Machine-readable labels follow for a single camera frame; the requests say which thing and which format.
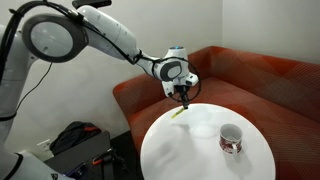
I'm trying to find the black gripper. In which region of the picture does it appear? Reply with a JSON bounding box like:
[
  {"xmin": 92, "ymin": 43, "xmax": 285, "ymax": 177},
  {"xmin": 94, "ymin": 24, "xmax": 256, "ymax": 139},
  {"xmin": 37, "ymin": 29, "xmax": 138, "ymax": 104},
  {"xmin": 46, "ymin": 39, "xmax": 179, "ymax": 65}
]
[{"xmin": 173, "ymin": 84, "xmax": 192, "ymax": 111}]

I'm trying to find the yellow-green marker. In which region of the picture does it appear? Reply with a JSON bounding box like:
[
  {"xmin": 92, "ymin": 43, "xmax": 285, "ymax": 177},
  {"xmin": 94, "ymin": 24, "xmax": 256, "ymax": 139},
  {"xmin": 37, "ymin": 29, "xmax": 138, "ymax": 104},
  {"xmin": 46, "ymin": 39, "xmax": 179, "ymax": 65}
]
[{"xmin": 171, "ymin": 106, "xmax": 186, "ymax": 119}]

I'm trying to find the red patterned mug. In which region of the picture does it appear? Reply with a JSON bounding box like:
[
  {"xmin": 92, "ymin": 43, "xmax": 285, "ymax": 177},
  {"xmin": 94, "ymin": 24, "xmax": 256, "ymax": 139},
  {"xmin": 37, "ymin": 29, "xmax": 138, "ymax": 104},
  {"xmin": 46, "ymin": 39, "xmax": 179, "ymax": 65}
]
[{"xmin": 218, "ymin": 123, "xmax": 244, "ymax": 155}]

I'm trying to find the orange patterned sofa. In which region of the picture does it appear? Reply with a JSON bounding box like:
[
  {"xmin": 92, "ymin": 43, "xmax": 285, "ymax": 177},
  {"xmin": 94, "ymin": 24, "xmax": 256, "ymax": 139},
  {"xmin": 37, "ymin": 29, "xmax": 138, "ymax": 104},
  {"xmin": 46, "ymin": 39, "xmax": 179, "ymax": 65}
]
[{"xmin": 112, "ymin": 45, "xmax": 320, "ymax": 180}]

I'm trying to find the black backpack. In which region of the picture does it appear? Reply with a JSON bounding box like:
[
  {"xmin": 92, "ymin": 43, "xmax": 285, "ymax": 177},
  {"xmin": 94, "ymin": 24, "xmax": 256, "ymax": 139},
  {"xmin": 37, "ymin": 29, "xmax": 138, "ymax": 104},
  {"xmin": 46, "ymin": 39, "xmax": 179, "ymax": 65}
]
[{"xmin": 49, "ymin": 120, "xmax": 102, "ymax": 156}]

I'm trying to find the black cabinet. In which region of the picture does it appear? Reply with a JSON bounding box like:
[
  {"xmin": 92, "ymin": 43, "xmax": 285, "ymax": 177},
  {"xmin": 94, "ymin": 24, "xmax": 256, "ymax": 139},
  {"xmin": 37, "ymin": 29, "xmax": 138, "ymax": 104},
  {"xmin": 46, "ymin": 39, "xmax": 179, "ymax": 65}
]
[{"xmin": 44, "ymin": 130, "xmax": 113, "ymax": 180}]

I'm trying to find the black clamp orange handle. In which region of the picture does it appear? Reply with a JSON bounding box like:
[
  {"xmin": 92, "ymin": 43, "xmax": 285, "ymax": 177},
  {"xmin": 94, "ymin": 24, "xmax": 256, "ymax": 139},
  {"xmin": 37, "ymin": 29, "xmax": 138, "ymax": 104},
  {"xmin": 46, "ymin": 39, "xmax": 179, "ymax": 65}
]
[{"xmin": 92, "ymin": 149, "xmax": 116, "ymax": 167}]

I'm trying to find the white wall outlet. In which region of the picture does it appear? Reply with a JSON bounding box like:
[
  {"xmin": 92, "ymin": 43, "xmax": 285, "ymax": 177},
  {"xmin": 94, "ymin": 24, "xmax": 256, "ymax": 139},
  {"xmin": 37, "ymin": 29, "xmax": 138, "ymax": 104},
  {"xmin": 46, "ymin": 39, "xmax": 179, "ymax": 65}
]
[{"xmin": 37, "ymin": 139, "xmax": 52, "ymax": 153}]

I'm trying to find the thin black wall cable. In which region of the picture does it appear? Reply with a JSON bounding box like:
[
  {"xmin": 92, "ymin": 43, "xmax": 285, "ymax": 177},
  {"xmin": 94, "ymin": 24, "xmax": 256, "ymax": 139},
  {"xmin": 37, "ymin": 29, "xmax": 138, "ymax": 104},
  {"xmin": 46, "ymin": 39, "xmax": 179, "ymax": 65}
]
[{"xmin": 14, "ymin": 62, "xmax": 54, "ymax": 112}]

